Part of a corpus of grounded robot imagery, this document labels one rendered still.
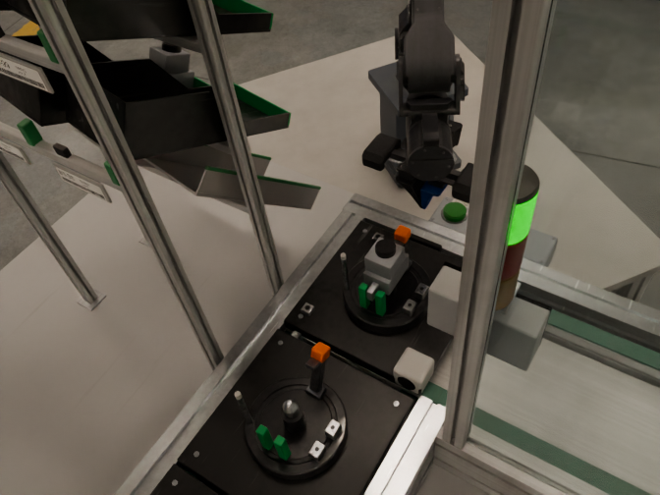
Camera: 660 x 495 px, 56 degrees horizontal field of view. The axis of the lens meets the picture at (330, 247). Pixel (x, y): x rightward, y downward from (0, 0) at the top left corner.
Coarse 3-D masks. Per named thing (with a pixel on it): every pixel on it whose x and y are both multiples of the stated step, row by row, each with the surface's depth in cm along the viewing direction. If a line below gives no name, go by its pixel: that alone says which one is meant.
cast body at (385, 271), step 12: (384, 240) 89; (372, 252) 89; (384, 252) 88; (396, 252) 89; (372, 264) 89; (384, 264) 88; (396, 264) 89; (408, 264) 94; (372, 276) 90; (384, 276) 89; (396, 276) 91; (372, 288) 90; (384, 288) 90; (372, 300) 91
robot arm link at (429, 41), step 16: (416, 0) 76; (432, 0) 76; (416, 16) 76; (432, 16) 76; (416, 32) 76; (432, 32) 76; (448, 32) 75; (416, 48) 75; (432, 48) 75; (448, 48) 75; (416, 64) 75; (432, 64) 75; (448, 64) 75; (416, 80) 76; (432, 80) 76; (448, 80) 75
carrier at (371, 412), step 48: (288, 336) 95; (240, 384) 90; (288, 384) 88; (336, 384) 89; (384, 384) 88; (240, 432) 86; (288, 432) 83; (336, 432) 81; (384, 432) 84; (240, 480) 82; (288, 480) 81; (336, 480) 80
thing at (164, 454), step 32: (352, 224) 110; (320, 256) 107; (288, 288) 102; (256, 320) 99; (256, 352) 95; (224, 384) 92; (192, 416) 90; (416, 416) 86; (160, 448) 86; (416, 448) 83; (128, 480) 84; (384, 480) 81; (416, 480) 84
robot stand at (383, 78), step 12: (372, 72) 121; (384, 72) 121; (396, 72) 120; (384, 84) 118; (396, 84) 118; (384, 96) 117; (396, 96) 116; (384, 108) 123; (396, 108) 113; (384, 120) 125; (396, 120) 118; (384, 132) 127; (396, 132) 121; (456, 156) 130; (396, 168) 128; (456, 168) 130
